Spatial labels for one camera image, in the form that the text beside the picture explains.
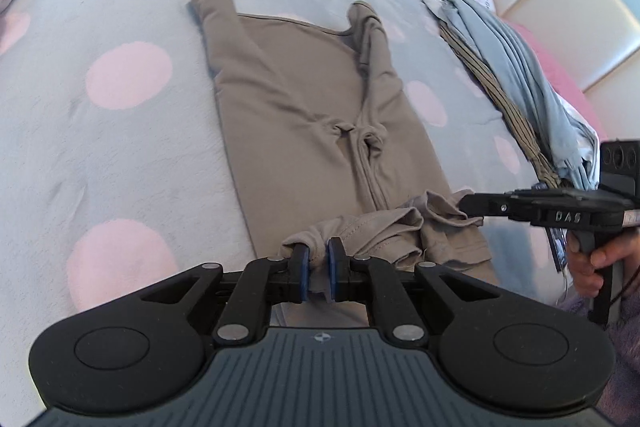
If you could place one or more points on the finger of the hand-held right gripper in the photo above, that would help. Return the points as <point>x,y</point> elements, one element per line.
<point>480,204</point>

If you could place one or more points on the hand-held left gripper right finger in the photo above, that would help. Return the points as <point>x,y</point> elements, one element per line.
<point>334,274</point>

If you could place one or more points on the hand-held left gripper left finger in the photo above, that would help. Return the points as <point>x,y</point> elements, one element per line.
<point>302,277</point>

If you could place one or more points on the taupe long-sleeved garment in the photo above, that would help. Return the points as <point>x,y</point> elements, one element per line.
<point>300,97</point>

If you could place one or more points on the person's right forearm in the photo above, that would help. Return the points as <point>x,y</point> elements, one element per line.
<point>625,357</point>

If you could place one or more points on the person's right hand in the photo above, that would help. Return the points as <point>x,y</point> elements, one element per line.
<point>585,272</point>

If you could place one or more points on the white garment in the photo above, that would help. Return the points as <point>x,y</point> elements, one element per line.
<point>584,142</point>

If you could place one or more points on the brown striped garment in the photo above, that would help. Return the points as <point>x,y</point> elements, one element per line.
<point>500,102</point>

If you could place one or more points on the bright pink pillow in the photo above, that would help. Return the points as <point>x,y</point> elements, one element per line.
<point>550,67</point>

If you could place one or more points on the grey garment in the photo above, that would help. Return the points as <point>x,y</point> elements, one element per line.
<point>510,52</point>

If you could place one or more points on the grey duvet with pink dots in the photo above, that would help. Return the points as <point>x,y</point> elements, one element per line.
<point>100,132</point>

